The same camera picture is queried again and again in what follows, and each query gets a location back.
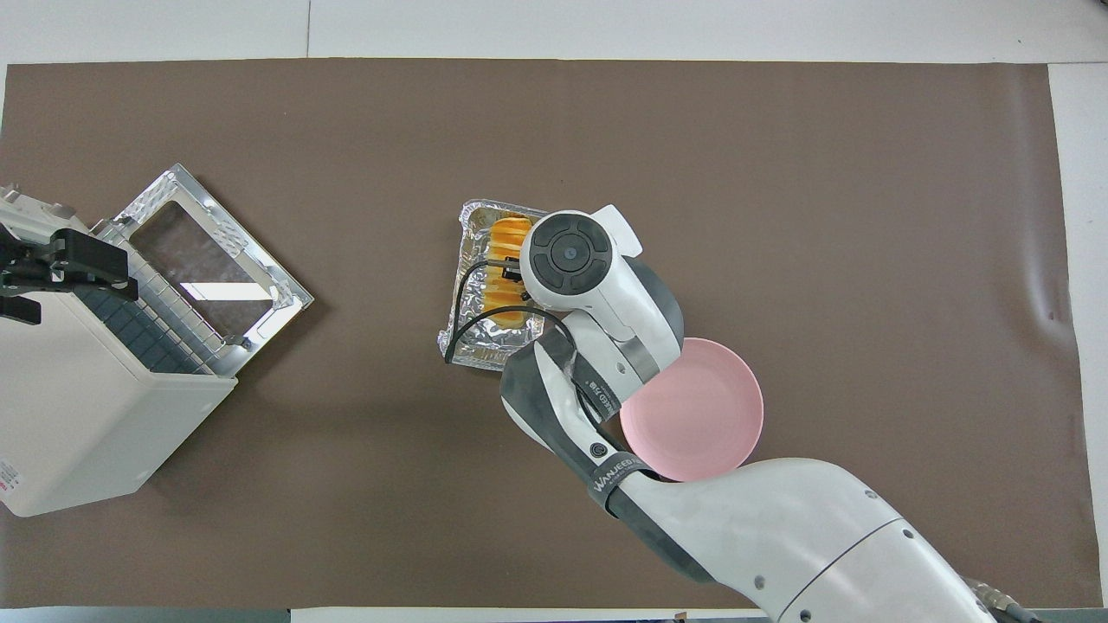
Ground metal oven wire rack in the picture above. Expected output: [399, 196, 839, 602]
[74, 218, 228, 376]

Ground pink round plate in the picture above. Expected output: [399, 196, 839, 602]
[619, 337, 765, 484]

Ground white toaster oven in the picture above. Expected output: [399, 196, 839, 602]
[0, 216, 239, 518]

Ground brown table mat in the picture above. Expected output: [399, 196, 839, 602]
[0, 58, 1105, 610]

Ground sliced golden bread loaf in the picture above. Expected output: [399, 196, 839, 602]
[481, 216, 534, 329]

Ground silver glass oven door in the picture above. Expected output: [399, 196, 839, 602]
[115, 163, 315, 378]

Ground black cable strap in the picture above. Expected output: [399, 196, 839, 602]
[589, 453, 656, 513]

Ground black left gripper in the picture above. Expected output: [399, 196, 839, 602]
[0, 225, 140, 326]

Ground aluminium foil tray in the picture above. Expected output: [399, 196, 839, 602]
[436, 199, 557, 373]

